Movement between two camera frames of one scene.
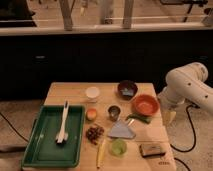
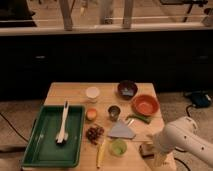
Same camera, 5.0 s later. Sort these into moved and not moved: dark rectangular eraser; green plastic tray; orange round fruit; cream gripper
Moved: cream gripper
Not moved: dark rectangular eraser; orange round fruit; green plastic tray
